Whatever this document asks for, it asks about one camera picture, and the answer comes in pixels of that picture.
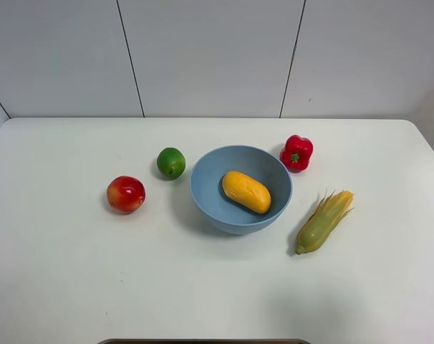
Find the yellow mango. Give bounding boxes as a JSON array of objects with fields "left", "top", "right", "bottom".
[{"left": 222, "top": 171, "right": 271, "bottom": 214}]

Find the red bell pepper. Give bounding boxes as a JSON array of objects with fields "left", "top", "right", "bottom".
[{"left": 279, "top": 135, "right": 314, "bottom": 173}]

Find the blue plastic bowl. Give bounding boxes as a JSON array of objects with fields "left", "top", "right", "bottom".
[{"left": 190, "top": 145, "right": 293, "bottom": 235}]

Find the corn cob with husk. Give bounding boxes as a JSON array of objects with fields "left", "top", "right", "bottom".
[{"left": 294, "top": 191, "right": 354, "bottom": 255}]

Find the green lime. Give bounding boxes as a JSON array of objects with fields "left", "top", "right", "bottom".
[{"left": 156, "top": 147, "right": 186, "bottom": 180}]

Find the red apple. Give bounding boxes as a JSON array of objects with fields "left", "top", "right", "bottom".
[{"left": 106, "top": 176, "right": 145, "bottom": 214}]

